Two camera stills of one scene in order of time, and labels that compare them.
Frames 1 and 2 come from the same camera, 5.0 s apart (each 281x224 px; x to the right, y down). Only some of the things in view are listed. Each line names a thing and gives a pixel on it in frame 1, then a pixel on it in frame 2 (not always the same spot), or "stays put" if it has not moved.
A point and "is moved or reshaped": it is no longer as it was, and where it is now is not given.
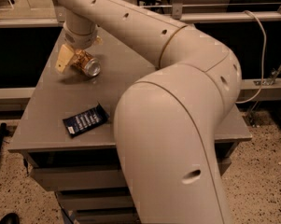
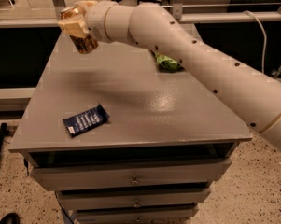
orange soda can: (87, 63) is moved or reshaped
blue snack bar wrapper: (86, 120) stays put
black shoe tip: (9, 218) stays put
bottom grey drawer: (107, 216) stays put
